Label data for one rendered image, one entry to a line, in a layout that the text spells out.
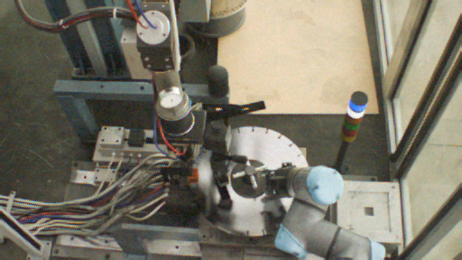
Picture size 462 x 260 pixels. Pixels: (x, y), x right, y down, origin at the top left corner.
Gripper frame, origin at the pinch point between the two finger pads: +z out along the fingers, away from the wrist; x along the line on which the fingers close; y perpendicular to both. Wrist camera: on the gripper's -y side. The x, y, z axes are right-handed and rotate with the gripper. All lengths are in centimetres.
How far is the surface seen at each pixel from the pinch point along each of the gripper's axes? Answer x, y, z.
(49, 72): -47, 58, 69
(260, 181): 0.1, 3.6, 3.6
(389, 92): -20, -51, 18
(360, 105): -15.9, -19.0, -16.1
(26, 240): 8, 69, 23
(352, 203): 10.5, -20.9, -0.9
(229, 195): 2.7, 12.2, 5.5
